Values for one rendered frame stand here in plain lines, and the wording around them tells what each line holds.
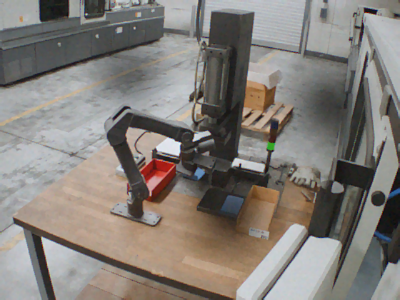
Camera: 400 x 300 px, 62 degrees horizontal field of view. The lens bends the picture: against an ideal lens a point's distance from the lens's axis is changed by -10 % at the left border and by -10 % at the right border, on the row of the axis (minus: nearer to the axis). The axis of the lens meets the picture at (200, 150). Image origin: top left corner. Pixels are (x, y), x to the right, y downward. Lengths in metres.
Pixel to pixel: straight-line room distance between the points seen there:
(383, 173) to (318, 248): 0.14
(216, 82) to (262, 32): 9.42
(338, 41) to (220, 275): 9.75
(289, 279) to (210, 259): 0.84
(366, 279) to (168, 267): 0.65
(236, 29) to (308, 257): 1.16
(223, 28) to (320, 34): 9.19
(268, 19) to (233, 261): 9.84
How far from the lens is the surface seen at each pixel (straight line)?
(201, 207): 1.48
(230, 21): 1.52
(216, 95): 1.51
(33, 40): 6.67
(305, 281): 0.46
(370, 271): 1.29
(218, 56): 1.46
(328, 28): 10.63
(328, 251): 0.51
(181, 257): 1.28
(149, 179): 1.67
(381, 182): 0.54
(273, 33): 10.82
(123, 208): 1.48
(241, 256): 1.31
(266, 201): 1.60
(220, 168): 1.63
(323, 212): 0.51
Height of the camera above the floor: 1.77
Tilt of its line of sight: 26 degrees down
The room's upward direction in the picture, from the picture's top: 5 degrees clockwise
